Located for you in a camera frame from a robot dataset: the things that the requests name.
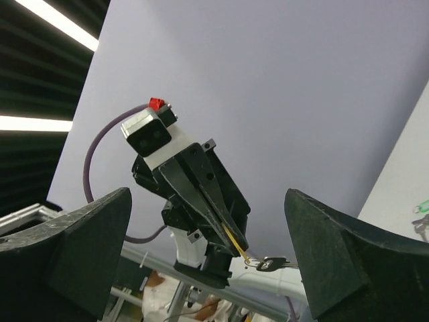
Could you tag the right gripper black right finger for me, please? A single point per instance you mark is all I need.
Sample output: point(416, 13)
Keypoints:
point(355, 271)

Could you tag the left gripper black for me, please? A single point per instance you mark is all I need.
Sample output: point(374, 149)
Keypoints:
point(199, 192)

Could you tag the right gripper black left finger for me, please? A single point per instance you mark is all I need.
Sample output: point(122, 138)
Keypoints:
point(63, 269)

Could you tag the yellow key tag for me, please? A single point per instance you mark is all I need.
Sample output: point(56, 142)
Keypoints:
point(236, 245)

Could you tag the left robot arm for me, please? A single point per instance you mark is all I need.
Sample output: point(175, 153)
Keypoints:
point(196, 258)

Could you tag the green key tag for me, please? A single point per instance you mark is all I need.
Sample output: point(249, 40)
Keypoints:
point(423, 207)

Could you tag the person in white shirt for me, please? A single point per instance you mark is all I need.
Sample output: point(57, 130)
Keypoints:
point(158, 294)

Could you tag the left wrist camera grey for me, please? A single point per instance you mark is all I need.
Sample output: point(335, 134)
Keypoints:
point(145, 132)

